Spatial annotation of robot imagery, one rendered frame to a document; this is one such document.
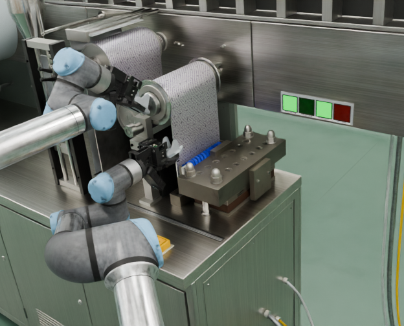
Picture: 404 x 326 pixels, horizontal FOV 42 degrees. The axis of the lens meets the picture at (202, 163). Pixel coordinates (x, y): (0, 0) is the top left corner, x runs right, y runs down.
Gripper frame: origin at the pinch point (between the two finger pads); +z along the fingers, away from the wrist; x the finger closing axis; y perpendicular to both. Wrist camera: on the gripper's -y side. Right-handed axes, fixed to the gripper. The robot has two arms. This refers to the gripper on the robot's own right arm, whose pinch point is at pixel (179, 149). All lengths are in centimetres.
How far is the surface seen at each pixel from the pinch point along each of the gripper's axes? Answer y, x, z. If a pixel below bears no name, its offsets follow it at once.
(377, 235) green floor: -109, -19, 135
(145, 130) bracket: 7.5, 7.7, -6.2
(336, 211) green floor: -109, 11, 147
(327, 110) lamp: 9.5, -37.3, 29.3
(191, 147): -1.7, -0.2, 5.9
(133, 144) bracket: 3.3, 10.4, -9.5
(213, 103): 8.7, -0.3, 19.6
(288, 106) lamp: 8.4, -23.4, 29.3
